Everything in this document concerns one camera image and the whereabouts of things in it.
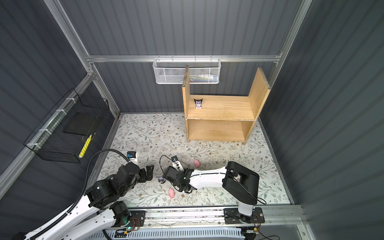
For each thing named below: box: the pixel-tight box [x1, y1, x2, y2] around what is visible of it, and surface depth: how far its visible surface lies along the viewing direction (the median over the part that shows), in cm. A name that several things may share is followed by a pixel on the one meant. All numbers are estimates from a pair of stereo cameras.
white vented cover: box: [90, 227, 246, 240], surface depth 72 cm
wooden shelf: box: [182, 65, 271, 145], surface depth 87 cm
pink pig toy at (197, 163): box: [194, 159, 201, 168], surface depth 93 cm
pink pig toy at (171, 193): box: [168, 188, 175, 199], surface depth 82 cm
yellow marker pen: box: [78, 134, 93, 159], surface depth 70 cm
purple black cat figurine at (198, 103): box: [193, 98, 203, 109], surface depth 84 cm
